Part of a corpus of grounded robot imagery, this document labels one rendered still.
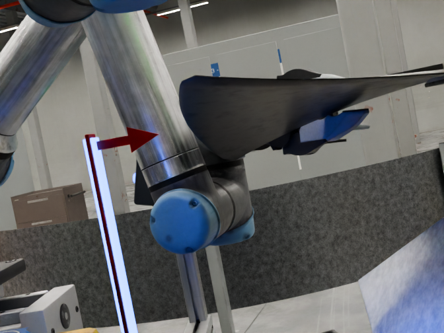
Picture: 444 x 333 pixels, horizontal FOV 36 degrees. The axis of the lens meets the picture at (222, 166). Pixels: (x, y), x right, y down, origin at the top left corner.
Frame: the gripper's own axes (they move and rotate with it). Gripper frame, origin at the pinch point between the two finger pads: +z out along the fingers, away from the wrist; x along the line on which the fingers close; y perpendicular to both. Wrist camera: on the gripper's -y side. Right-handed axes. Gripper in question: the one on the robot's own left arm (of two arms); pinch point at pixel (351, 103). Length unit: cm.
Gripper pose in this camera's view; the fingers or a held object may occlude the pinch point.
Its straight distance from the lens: 68.1
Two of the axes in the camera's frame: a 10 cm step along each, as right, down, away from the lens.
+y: 8.4, -0.7, 5.4
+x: 0.8, 10.0, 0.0
